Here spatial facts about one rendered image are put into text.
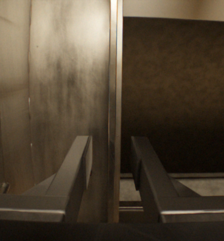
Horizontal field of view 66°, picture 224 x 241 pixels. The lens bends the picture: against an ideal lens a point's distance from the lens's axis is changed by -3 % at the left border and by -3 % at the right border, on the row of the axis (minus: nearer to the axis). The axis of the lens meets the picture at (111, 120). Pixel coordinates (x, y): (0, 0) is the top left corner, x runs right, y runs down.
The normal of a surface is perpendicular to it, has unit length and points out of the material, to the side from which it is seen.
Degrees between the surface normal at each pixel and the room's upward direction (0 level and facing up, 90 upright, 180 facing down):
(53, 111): 9
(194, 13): 0
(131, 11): 0
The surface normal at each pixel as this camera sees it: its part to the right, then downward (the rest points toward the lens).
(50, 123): 0.00, 0.14
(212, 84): 0.00, 0.41
